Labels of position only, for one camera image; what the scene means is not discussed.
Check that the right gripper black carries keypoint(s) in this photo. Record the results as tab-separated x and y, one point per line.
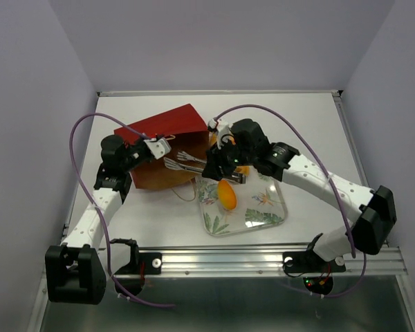
215	160

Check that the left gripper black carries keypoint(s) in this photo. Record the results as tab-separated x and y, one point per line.
141	142

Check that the long orange fake bread loaf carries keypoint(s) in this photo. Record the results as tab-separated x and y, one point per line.
245	170

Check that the sugared orange fake donut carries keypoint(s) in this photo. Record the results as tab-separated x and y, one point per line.
226	195

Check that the red brown paper bag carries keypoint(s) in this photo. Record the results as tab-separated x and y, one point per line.
180	129

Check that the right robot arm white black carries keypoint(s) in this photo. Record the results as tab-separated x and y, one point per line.
368	214

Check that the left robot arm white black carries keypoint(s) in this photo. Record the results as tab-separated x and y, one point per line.
74	272

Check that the clear tray with leaf print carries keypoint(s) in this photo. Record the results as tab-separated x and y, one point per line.
260	204

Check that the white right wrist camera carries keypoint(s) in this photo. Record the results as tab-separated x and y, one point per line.
221	130

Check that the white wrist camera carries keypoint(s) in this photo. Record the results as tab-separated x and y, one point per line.
159	147
221	130

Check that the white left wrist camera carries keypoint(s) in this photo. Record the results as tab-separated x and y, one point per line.
159	147

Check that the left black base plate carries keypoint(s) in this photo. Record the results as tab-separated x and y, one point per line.
147	263

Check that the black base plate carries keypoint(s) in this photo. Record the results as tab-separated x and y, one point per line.
147	263
298	263

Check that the aluminium mounting rail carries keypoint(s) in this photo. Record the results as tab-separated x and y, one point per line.
254	261

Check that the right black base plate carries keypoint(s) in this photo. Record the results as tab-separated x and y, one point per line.
298	263

